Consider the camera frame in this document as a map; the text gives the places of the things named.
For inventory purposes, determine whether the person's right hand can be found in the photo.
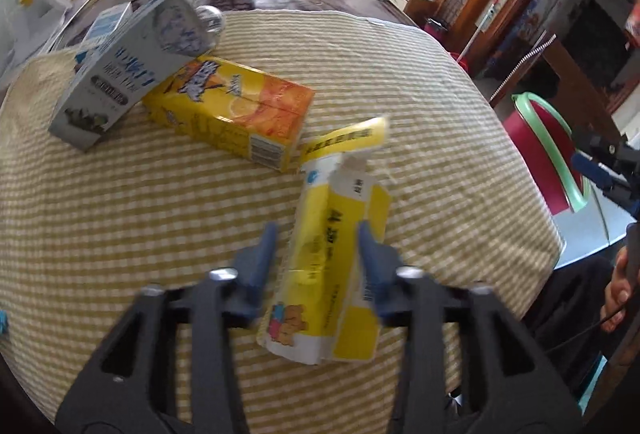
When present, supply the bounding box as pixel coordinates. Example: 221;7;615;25
603;244;640;335

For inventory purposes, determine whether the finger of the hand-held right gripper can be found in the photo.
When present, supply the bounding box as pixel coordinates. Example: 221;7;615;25
571;152;618;195

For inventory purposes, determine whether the clear plastic bottle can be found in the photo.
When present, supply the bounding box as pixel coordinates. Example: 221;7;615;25
172;0;227;52

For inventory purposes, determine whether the grey carton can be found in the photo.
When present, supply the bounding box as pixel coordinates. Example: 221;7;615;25
48;0;221;153

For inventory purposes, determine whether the red bin with green rim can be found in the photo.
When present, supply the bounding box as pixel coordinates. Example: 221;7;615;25
502;92;593;215

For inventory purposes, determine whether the red broom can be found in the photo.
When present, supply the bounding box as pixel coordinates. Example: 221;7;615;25
450;2;502;72

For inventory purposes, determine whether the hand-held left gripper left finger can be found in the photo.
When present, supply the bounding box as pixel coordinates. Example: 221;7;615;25
55;221;279;434

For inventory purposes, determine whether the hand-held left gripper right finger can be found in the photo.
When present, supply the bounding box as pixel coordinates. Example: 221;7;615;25
356;220;584;434

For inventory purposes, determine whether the yellow white carton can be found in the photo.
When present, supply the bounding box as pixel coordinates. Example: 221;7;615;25
256;115;394;366

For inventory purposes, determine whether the black cable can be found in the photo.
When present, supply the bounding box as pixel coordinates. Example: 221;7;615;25
592;296;632;332

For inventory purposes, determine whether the blue white carton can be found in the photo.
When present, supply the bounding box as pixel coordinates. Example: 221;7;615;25
75;2;135;64

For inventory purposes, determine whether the blue patterned door curtain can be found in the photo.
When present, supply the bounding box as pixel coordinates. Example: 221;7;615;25
500;0;587;79

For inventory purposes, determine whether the yellow orange juice carton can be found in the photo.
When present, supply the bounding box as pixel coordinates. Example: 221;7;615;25
142;55;317;173

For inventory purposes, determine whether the small red bin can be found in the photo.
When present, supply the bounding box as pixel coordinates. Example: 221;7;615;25
424;18;449;45

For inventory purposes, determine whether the person's black clothing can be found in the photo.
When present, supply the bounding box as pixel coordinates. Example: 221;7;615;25
522;259;619;397

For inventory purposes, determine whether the yellow white striped cloth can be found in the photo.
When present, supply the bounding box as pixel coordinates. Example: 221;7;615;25
0;6;566;425

